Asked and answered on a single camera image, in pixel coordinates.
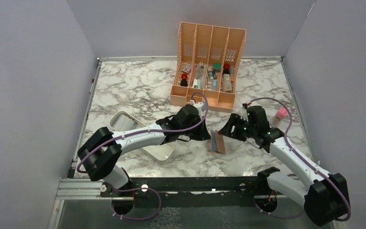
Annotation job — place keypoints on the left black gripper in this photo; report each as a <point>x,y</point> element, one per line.
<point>202,134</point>

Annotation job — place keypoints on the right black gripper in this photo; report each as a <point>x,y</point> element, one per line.
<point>234,120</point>

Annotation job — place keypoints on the brown leather card holder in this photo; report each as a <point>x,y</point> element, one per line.
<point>217,142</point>

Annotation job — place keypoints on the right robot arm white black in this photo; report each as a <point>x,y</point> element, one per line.
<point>323,195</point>

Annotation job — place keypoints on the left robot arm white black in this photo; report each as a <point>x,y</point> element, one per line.
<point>100,153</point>

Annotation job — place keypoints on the stack of cards in tray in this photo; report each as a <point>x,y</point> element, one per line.
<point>123,123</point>

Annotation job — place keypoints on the white plastic tray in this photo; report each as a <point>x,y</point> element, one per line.
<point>161,154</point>

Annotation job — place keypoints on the pink cap small bottle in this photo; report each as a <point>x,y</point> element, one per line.
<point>281,114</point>

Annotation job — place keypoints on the red black stamp left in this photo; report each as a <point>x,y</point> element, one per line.
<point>184,81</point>

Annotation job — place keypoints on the red black stamp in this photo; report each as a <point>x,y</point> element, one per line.
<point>184,81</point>
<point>226,68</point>

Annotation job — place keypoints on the red black stamp right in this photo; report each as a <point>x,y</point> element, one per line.
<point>226,68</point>

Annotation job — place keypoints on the green cap bottle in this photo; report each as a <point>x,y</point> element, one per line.
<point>217,67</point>

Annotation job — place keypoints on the peach desk organizer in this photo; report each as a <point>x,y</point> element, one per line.
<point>200,46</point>

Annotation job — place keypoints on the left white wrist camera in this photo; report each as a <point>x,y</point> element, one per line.
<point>202,107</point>

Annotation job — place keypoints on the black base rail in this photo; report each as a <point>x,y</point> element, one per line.
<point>187,192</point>

